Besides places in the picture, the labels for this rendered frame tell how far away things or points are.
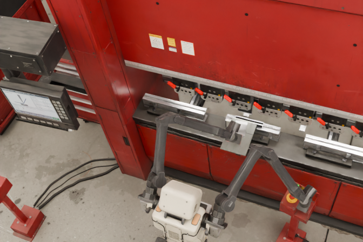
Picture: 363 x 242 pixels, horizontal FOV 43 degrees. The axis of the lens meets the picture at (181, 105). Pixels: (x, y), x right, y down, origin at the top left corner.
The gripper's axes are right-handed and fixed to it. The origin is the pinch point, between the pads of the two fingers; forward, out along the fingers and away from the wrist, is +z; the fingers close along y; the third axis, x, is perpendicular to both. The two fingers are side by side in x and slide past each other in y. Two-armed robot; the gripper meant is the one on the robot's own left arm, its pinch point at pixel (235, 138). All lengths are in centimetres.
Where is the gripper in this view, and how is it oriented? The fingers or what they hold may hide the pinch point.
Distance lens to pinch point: 317.7
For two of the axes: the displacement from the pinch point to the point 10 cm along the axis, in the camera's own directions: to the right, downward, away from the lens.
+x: -2.7, 9.6, -0.6
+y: -9.2, -2.4, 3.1
